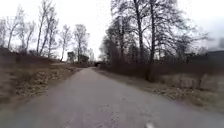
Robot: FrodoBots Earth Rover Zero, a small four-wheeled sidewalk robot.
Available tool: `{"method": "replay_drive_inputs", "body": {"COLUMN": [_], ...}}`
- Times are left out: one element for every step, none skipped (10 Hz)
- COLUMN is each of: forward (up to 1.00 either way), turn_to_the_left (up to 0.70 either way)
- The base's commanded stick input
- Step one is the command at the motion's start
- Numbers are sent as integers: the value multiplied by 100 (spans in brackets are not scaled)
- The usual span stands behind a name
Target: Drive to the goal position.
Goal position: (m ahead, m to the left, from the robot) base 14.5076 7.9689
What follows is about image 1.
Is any row of bare trees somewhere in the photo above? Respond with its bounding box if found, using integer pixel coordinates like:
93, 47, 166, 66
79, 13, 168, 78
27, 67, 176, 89
0, 0, 96, 64

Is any robot's own part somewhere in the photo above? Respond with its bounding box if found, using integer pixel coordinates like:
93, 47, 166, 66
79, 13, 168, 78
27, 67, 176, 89
145, 122, 155, 128

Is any dry grass verge with leaves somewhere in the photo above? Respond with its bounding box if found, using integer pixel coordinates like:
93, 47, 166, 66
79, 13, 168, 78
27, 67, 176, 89
92, 67, 224, 113

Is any grey asphalt path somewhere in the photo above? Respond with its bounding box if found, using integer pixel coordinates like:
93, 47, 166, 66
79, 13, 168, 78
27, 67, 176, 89
0, 66, 224, 128

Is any dark hedge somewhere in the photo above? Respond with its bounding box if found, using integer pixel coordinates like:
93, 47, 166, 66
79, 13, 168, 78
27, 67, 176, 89
99, 56, 224, 81

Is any underpass bridge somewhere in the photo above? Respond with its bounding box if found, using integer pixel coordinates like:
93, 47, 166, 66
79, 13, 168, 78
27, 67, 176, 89
93, 61, 102, 68

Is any dark building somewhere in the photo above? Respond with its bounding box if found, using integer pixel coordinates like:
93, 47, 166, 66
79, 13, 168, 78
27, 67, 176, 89
207, 49, 224, 64

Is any group of tall bare trees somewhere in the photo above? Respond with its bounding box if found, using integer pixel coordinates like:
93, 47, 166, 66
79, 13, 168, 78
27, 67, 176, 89
98, 0, 209, 82

